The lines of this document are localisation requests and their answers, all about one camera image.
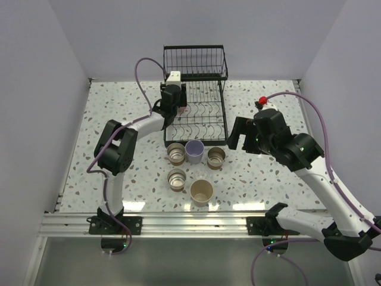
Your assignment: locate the pink plastic cup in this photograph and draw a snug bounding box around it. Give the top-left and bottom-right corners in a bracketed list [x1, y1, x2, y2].
[177, 107, 185, 115]

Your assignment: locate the steel cup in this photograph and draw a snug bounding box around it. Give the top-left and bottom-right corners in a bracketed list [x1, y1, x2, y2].
[167, 169, 186, 192]
[167, 142, 185, 166]
[207, 147, 226, 170]

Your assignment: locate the lilac plastic cup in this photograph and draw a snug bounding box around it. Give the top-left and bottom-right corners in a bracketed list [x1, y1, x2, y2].
[185, 140, 204, 164]

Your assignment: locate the beige plastic cup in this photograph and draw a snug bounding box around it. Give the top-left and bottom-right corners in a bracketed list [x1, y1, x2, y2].
[190, 179, 214, 207]

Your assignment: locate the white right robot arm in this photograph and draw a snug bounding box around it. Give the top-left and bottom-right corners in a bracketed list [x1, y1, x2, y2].
[227, 108, 380, 262]

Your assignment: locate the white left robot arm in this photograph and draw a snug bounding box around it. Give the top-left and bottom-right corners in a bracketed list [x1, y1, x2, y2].
[87, 82, 187, 235]

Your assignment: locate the clear glass cup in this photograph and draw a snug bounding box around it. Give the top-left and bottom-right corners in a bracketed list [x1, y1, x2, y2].
[193, 169, 210, 181]

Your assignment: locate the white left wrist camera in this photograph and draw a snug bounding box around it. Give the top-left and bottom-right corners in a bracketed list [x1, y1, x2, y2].
[165, 71, 182, 87]

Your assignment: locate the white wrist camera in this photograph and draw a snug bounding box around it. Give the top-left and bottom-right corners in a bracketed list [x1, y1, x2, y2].
[165, 71, 182, 87]
[255, 97, 279, 111]

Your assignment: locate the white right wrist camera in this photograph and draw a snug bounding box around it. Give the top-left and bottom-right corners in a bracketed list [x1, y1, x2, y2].
[255, 97, 279, 111]

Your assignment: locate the black wire dish rack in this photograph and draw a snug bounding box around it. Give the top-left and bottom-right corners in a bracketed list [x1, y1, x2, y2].
[163, 45, 228, 147]

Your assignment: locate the aluminium corner rail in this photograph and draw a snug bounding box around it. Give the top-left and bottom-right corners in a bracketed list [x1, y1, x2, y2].
[292, 79, 301, 90]

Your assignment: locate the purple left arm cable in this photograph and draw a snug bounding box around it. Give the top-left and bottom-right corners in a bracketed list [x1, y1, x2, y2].
[86, 57, 164, 256]

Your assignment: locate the black right base bracket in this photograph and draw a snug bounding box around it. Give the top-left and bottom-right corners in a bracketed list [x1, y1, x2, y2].
[246, 216, 286, 237]

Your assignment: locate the black base bracket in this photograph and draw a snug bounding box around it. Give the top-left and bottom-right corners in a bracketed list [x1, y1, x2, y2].
[86, 216, 143, 235]
[246, 216, 286, 237]

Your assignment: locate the black left base bracket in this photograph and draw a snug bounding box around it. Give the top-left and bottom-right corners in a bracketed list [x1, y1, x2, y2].
[86, 216, 143, 235]

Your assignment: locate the aluminium front mounting rail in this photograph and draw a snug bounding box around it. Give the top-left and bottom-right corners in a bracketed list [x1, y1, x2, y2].
[38, 210, 328, 239]

